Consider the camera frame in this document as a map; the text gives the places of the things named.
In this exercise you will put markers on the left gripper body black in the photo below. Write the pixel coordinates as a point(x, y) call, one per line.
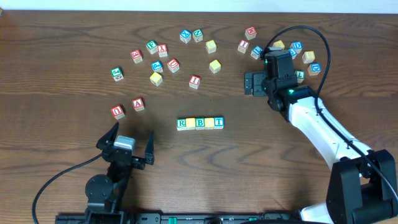
point(129, 158)

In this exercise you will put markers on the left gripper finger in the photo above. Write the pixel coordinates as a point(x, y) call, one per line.
point(149, 151)
point(109, 138)

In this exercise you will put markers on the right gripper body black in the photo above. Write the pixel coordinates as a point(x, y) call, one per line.
point(254, 83)

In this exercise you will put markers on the green R block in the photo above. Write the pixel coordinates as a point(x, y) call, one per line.
point(181, 124)

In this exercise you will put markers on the blue T block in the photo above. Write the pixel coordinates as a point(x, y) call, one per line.
point(219, 122)

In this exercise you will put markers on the yellow O block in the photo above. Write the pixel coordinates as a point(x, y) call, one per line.
point(190, 123)
point(209, 123)

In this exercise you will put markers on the green B block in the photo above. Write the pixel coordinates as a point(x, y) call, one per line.
point(199, 123)

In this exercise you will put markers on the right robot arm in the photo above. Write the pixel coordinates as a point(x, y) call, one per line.
point(363, 185)

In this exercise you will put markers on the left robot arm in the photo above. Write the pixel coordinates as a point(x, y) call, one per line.
point(106, 191)

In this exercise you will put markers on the blue L block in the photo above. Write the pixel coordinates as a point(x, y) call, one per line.
point(256, 52)

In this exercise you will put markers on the red U block near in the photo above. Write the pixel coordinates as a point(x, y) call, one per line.
point(118, 112)

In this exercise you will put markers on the red u block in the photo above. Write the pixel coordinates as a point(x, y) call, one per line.
point(173, 65)
point(118, 112)

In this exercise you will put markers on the red I block far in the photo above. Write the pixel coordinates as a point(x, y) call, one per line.
point(243, 46)

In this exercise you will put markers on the red i block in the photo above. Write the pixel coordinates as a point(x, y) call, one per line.
point(243, 46)
point(194, 81)

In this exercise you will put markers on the yellow block centre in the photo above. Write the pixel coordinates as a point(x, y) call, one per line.
point(215, 66)

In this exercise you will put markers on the yellow block far right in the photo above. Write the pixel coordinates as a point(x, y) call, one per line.
point(279, 44)

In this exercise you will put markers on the red A block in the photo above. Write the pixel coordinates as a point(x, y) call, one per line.
point(138, 104)

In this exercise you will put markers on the green 7 block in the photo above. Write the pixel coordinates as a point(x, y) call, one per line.
point(300, 75)

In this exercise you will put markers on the blue 5 block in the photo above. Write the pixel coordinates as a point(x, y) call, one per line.
point(293, 53)

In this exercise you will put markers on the yellow C block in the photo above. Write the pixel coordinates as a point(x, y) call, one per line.
point(211, 46)

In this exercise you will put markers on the blue D block far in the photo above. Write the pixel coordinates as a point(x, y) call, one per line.
point(297, 46)

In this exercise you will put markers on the blue d block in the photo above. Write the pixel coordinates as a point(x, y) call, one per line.
point(297, 46)
point(314, 69)

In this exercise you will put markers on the red I block near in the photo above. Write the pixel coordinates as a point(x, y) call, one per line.
point(194, 81)

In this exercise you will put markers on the yellow 8 block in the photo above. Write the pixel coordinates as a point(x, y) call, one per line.
point(308, 57)

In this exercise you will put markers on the blue D block right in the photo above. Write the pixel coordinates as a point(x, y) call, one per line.
point(314, 69)

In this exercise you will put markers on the green J block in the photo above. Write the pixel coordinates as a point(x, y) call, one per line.
point(117, 74)

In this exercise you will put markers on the green N block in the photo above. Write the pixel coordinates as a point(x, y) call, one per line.
point(197, 35)

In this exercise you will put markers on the yellow block left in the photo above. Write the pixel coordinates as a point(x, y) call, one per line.
point(156, 79)

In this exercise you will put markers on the red U block far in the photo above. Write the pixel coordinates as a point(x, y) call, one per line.
point(173, 65)

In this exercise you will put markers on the blue X block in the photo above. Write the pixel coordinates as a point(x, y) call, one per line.
point(185, 36)

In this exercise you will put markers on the blue P block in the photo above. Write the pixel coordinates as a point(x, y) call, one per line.
point(157, 66)

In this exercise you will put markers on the red G block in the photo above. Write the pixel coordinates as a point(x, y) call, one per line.
point(136, 56)

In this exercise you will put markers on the red Y block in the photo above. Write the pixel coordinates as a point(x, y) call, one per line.
point(162, 50)

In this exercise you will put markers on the green F block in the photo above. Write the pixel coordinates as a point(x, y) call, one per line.
point(152, 46)

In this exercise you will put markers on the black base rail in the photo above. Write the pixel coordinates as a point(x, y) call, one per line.
point(176, 218)

